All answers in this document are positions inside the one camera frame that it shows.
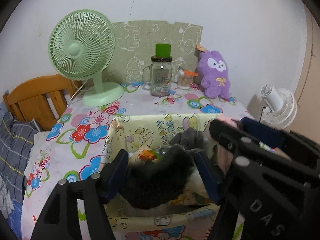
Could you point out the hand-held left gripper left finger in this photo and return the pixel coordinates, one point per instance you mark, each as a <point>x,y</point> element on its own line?
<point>117,177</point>

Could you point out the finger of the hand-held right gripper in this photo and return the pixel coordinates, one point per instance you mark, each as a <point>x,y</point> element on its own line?
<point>230,140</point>
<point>262,132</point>

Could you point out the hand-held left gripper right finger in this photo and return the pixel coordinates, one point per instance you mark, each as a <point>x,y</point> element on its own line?
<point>207,177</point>

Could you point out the dark grey fuzzy sock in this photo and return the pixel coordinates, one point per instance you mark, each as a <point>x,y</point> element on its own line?
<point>155,180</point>

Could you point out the yellow cartoon fabric storage box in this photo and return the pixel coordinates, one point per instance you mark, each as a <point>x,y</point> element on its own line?
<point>140,132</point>

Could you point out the white standing fan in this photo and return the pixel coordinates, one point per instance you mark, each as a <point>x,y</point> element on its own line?
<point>282,107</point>

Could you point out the purple plush toy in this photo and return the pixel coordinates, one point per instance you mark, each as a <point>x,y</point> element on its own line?
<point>215,85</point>

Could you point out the floral tablecloth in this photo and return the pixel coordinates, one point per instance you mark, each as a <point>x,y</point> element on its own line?
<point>62,160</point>

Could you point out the cotton swab jar orange lid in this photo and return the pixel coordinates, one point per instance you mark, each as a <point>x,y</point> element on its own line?
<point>185,81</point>

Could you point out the beige wooden door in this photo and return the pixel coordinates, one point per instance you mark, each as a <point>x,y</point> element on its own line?
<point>307,67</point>

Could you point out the glass jar with green lid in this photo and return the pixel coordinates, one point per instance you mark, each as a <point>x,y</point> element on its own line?
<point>161,82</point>

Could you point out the blue plaid bedding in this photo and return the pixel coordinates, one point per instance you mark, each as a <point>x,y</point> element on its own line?
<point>15,140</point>

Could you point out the wooden bed headboard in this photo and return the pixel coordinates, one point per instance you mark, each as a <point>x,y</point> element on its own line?
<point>32,95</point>

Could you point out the green cartoon printed board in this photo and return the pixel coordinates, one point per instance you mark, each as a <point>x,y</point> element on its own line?
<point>140,45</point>

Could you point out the green desk fan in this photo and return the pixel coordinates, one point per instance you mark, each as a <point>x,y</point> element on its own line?
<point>75,50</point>

